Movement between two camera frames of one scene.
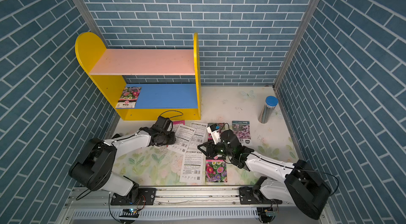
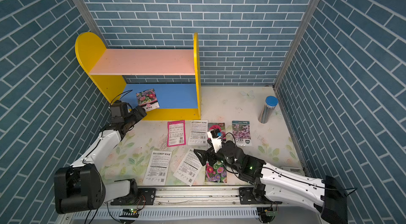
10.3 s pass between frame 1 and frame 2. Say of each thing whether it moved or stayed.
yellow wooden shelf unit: stayed
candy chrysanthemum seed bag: moved
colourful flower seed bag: stayed
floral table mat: stayed
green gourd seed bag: moved
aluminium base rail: stayed
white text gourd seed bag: stayed
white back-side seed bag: moved
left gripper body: moved
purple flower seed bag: stayed
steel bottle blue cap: stayed
